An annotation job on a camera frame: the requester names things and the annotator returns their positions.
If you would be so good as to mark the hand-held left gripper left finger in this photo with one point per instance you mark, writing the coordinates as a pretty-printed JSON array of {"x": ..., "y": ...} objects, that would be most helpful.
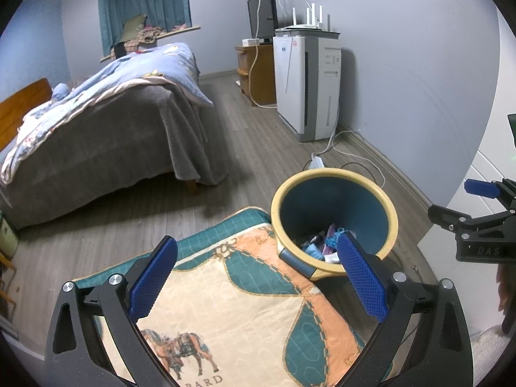
[{"x": 155, "y": 278}]

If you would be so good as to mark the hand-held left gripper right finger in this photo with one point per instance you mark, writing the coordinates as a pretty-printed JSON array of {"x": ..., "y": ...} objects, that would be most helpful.
[{"x": 363, "y": 278}]

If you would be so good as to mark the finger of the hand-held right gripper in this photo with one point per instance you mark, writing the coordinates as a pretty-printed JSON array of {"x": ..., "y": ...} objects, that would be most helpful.
[
  {"x": 479, "y": 187},
  {"x": 447, "y": 217}
]

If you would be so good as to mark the teal cloth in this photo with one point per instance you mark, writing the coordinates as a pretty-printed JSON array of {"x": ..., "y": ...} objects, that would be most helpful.
[{"x": 342, "y": 237}]

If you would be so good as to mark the pink wrapper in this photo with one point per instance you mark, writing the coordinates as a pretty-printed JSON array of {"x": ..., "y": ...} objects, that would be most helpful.
[{"x": 332, "y": 232}]

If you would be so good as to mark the yellow-rimmed blue basin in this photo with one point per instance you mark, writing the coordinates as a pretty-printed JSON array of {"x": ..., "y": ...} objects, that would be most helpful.
[{"x": 322, "y": 197}]

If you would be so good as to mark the pale green trash can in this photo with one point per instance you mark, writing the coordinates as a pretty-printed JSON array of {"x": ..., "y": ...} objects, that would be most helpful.
[{"x": 8, "y": 234}]

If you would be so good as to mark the printed floor mat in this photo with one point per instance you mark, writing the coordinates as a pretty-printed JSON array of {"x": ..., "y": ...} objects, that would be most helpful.
[{"x": 242, "y": 310}]

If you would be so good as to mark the white fluffy cloth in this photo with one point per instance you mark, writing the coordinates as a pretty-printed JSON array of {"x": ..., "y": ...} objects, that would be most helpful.
[{"x": 492, "y": 354}]

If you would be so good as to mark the white power strip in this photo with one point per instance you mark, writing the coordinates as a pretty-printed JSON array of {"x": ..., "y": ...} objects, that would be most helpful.
[{"x": 317, "y": 163}]

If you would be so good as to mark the bed with grey blanket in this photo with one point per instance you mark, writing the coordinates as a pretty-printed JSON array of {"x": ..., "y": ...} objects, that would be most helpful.
[{"x": 121, "y": 137}]

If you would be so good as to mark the white air purifier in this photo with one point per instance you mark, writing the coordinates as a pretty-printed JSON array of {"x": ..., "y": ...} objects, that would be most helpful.
[{"x": 314, "y": 88}]

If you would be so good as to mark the blue plush pillow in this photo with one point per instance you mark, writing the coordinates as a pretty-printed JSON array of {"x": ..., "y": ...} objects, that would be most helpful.
[{"x": 60, "y": 90}]

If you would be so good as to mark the wooden headboard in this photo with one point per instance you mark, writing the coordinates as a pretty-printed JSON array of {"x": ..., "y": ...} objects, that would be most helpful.
[{"x": 20, "y": 105}]

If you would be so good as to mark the wooden cabinet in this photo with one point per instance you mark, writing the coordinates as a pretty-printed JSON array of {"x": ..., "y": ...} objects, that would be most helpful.
[{"x": 258, "y": 72}]

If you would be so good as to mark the white router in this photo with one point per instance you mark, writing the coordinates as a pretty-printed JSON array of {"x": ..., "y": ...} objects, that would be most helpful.
[{"x": 310, "y": 29}]

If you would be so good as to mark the pile of clothes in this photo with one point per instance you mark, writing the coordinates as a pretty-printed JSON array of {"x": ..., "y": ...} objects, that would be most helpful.
[{"x": 143, "y": 40}]

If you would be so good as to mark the wooden windowsill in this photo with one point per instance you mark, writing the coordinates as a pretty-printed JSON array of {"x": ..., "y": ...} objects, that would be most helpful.
[{"x": 181, "y": 31}]

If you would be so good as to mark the olive cushion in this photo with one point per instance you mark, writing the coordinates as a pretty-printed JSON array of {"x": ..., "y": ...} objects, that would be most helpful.
[{"x": 135, "y": 26}]

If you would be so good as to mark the small white box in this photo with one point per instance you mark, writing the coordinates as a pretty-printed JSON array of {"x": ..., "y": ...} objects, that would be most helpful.
[{"x": 250, "y": 42}]

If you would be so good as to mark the black monitor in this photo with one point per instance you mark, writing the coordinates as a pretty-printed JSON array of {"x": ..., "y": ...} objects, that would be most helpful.
[{"x": 262, "y": 12}]

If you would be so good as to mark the teal curtain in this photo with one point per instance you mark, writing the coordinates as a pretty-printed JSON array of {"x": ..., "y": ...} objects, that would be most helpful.
[{"x": 161, "y": 0}]

